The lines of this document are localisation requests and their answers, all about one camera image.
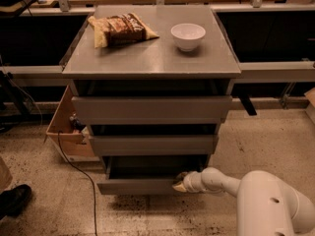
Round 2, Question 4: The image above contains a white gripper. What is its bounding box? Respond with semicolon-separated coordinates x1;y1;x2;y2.
172;171;205;193

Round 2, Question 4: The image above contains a grey bottom drawer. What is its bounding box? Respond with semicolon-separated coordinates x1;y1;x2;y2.
97;154;209;195

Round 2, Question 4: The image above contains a grey drawer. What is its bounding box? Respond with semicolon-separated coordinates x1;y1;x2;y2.
90;135;219;156
72;96;231;125
97;154;209;195

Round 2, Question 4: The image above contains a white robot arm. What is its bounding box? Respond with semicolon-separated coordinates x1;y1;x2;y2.
173;167;315;236

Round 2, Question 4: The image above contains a grey middle drawer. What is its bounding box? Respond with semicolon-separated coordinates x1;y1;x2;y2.
90;135;219;156

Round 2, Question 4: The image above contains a grey top drawer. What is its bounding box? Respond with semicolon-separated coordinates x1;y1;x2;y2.
72;96;231;125

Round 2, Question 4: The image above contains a grey drawer cabinet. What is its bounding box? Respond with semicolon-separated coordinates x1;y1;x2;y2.
59;5;243;169

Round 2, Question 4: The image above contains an open cardboard box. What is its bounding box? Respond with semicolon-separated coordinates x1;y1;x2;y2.
46;87;98;162

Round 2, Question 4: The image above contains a white ceramic bowl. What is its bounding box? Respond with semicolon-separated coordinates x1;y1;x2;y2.
170;24;206;52

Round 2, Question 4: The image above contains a brown chip bag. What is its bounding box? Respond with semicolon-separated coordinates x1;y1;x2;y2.
88;13;158;48

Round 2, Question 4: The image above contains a black leather shoe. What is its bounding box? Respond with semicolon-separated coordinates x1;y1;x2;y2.
0;184;32;219

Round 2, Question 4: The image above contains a beige trouser leg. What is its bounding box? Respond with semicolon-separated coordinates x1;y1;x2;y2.
0;156;13;193

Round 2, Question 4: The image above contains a black floor cable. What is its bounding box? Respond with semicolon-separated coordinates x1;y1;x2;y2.
57;130;99;236

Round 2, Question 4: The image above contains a grey metal rail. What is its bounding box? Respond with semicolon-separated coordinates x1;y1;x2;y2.
1;61;315;87

